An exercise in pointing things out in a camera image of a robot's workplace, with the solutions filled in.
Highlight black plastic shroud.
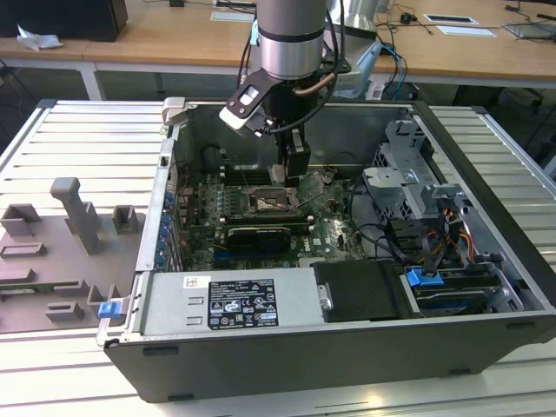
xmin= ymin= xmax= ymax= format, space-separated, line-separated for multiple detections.
xmin=311 ymin=259 xmax=407 ymax=323

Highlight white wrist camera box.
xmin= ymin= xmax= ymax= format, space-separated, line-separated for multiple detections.
xmin=218 ymin=71 xmax=275 ymax=139

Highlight crumpled white paper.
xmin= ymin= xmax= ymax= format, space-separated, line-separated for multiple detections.
xmin=16 ymin=23 xmax=64 ymax=52

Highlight black RAM slot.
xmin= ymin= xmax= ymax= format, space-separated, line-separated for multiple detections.
xmin=222 ymin=173 xmax=273 ymax=185
xmin=221 ymin=218 xmax=315 ymax=230
xmin=221 ymin=211 xmax=314 ymax=222
xmin=222 ymin=166 xmax=273 ymax=176

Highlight grey power supply unit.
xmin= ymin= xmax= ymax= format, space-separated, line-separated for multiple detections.
xmin=139 ymin=267 xmax=328 ymax=336

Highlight blue case latch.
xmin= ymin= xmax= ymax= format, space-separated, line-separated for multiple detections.
xmin=97 ymin=301 xmax=122 ymax=321

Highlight black cylinder on board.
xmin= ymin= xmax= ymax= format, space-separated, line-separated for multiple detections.
xmin=202 ymin=145 xmax=223 ymax=169

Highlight black desktop box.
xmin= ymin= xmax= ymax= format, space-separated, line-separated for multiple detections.
xmin=0 ymin=0 xmax=129 ymax=43

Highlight green motherboard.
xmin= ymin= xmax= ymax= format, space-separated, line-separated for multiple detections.
xmin=171 ymin=167 xmax=374 ymax=271

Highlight grey parts rack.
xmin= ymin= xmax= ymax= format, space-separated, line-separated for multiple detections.
xmin=0 ymin=175 xmax=148 ymax=336

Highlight copper coloured curved tube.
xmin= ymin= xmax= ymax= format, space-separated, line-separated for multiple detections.
xmin=292 ymin=71 xmax=338 ymax=98

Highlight black open PC case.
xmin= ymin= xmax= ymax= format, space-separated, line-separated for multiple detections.
xmin=94 ymin=96 xmax=556 ymax=404

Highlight grey metal drive cage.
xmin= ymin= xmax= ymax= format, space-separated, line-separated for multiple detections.
xmin=361 ymin=117 xmax=473 ymax=223

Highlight dark hard disk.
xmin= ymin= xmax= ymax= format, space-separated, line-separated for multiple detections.
xmin=410 ymin=284 xmax=494 ymax=316

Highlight blue cable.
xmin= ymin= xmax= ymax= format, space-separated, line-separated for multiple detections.
xmin=381 ymin=42 xmax=409 ymax=95

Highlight black flat disk wire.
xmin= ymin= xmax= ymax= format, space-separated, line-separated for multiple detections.
xmin=416 ymin=225 xmax=440 ymax=279

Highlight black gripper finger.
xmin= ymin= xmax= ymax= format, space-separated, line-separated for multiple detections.
xmin=275 ymin=132 xmax=288 ymax=169
xmin=285 ymin=129 xmax=313 ymax=189

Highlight white paper sheet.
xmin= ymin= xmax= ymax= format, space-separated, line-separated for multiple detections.
xmin=435 ymin=24 xmax=500 ymax=39

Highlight orange yellow red wires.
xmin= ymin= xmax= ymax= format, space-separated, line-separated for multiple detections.
xmin=438 ymin=208 xmax=478 ymax=262

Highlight blue disk carrier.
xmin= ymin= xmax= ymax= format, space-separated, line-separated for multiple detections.
xmin=404 ymin=268 xmax=445 ymax=288

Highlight wooden desk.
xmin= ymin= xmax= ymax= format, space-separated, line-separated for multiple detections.
xmin=0 ymin=0 xmax=556 ymax=102

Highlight clear plastic tray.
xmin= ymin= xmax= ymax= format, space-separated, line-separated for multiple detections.
xmin=503 ymin=20 xmax=556 ymax=43

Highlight grey case release latch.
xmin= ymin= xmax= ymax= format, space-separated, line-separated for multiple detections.
xmin=160 ymin=96 xmax=189 ymax=128

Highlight CPU socket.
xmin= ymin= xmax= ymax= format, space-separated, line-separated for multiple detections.
xmin=244 ymin=184 xmax=304 ymax=217

